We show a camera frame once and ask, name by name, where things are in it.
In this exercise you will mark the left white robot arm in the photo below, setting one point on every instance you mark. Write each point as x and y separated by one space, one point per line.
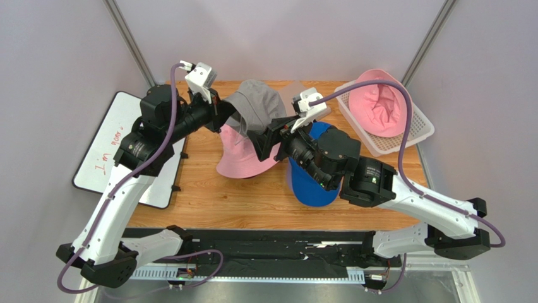
99 252

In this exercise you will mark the pink bucket hat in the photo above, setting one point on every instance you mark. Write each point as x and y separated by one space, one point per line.
239 159

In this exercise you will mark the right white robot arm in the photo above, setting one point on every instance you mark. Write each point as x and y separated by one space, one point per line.
448 227

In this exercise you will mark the grey flat board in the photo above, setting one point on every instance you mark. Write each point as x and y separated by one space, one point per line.
287 94

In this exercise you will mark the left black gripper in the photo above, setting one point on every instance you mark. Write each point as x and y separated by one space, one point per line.
219 112

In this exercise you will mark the light pink cap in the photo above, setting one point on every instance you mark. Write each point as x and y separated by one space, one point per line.
379 109

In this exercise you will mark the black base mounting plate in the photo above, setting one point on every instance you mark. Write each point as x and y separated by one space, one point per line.
281 253

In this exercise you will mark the aluminium frame rail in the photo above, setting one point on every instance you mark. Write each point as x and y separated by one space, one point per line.
423 277

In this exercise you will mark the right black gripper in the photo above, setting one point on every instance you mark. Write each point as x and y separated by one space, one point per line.
277 140

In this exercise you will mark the white whiteboard with red writing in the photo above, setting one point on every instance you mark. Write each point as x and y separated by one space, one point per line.
95 168

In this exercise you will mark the blue hat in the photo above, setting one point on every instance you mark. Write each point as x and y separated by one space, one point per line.
305 189

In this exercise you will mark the corner aluminium post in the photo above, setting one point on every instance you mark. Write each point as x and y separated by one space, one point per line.
429 39
130 41

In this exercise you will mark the white plastic basket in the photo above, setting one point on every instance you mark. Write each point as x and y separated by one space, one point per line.
420 129

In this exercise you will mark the grey bucket hat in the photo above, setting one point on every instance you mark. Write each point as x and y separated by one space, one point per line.
256 106

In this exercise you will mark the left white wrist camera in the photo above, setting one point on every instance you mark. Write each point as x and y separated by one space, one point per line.
199 78

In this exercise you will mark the right corner aluminium post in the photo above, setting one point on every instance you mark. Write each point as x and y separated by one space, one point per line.
429 39

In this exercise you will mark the left corner aluminium post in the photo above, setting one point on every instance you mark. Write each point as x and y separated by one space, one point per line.
130 41

